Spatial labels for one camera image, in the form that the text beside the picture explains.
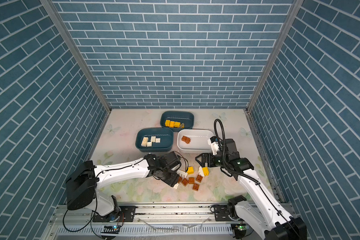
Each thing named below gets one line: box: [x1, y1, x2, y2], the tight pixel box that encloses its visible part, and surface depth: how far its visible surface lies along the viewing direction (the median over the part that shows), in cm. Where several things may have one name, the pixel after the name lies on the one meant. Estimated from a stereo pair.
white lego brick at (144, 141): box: [141, 137, 149, 147], surface depth 101 cm
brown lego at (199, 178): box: [195, 174, 203, 183], surface depth 86 cm
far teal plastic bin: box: [160, 110, 195, 132], surface depth 115 cm
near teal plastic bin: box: [135, 127, 174, 152], surface depth 103 cm
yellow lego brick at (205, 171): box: [202, 167, 210, 176], surface depth 88 cm
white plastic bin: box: [176, 129, 215, 154], surface depth 103 cm
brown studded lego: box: [188, 177, 195, 184], surface depth 85 cm
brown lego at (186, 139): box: [182, 135, 191, 144], surface depth 104 cm
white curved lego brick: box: [198, 166, 205, 177], surface depth 88 cm
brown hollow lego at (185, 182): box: [181, 178, 189, 187], surface depth 86 cm
